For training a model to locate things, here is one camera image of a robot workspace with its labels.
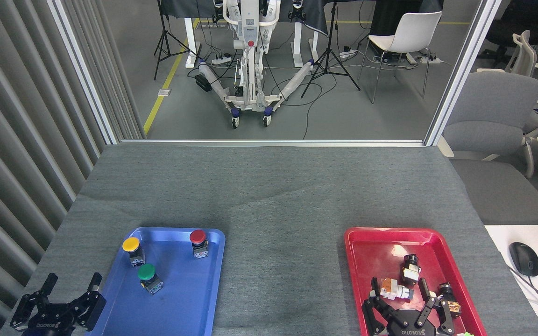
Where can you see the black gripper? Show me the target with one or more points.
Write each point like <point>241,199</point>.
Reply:
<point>49,319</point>
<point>407,324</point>

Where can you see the green push button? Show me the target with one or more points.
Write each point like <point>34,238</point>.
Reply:
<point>146,271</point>

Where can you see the yellow push button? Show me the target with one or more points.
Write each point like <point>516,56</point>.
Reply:
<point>131,244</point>

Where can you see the red push button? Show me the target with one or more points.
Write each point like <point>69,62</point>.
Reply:
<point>197,236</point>

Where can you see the red plastic tray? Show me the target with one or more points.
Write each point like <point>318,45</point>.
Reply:
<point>376,254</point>

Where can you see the small green part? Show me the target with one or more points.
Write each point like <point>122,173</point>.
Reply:
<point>465,334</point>

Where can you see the blue plastic tray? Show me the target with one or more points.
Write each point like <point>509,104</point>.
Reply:
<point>180,289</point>

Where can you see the black computer mouse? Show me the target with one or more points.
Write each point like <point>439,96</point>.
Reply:
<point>524,259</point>

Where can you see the grey office chair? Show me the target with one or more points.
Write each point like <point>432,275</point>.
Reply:
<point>493,107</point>

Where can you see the white floor outlet plate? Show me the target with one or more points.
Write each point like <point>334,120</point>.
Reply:
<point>164,92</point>

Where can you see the black power adapter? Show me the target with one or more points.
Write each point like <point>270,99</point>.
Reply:
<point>203,83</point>

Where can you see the white power strip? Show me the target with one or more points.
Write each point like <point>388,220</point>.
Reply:
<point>221,60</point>
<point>347,53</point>

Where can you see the black tripod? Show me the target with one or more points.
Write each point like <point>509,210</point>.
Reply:
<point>329,51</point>
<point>164,32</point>

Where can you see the white plastic chair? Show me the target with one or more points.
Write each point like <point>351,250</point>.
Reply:
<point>414,30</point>

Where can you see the white mesh office chair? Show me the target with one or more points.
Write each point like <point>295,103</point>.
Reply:
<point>526,56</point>

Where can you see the table with black cloth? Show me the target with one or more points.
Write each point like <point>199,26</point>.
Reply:
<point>315,16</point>

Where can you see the white wheeled stand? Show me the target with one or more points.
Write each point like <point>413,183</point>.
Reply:
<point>249,28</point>

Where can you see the white and orange switch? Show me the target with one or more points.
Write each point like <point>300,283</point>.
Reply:
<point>392,288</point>

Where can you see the black selector switch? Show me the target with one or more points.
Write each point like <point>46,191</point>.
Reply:
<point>410,270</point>

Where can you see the black switch with orange base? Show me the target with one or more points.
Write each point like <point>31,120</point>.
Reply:
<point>451,303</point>

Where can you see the silver frame rail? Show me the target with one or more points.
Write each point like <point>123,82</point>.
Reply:
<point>273,142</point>

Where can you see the silver frame post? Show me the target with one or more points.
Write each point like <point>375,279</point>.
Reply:
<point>82,70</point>
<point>460,70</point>

